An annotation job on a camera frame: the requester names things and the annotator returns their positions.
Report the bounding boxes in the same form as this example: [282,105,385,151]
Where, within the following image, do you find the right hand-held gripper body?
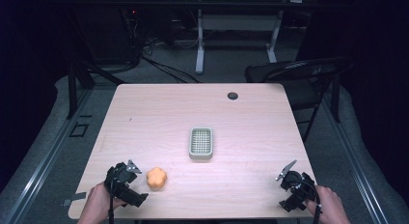
[278,170,318,213]

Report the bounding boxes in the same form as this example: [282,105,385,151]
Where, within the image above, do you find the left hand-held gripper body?
[104,161,150,209]

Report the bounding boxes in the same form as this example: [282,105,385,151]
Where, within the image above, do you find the orange flower-shaped soap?
[146,166,169,190]

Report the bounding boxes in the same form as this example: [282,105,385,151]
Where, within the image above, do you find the grey soap dish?
[188,126,214,161]

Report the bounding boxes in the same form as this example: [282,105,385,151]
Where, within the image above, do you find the person's left hand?
[83,182,128,222]

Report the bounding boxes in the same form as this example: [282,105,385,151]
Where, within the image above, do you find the person's right hand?
[304,184,347,224]

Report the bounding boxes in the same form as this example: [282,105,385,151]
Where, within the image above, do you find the grey tape strip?
[60,191,88,208]

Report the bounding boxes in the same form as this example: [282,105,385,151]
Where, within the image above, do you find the black floor tape square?
[68,122,90,139]

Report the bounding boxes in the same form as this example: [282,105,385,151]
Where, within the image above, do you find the black chair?
[244,56,355,145]

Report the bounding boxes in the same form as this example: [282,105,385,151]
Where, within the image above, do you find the black metal stand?
[65,58,127,121]

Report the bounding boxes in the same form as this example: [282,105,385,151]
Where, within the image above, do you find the white-legged desk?
[176,0,319,75]

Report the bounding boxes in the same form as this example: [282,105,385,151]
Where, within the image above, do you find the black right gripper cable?
[297,180,323,224]

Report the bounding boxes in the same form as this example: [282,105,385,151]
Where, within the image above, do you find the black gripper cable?
[108,174,116,224]
[297,180,323,224]

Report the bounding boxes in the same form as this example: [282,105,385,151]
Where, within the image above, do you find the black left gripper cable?
[108,174,116,224]

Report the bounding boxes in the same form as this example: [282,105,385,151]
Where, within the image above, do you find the black floor cables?
[122,8,202,85]

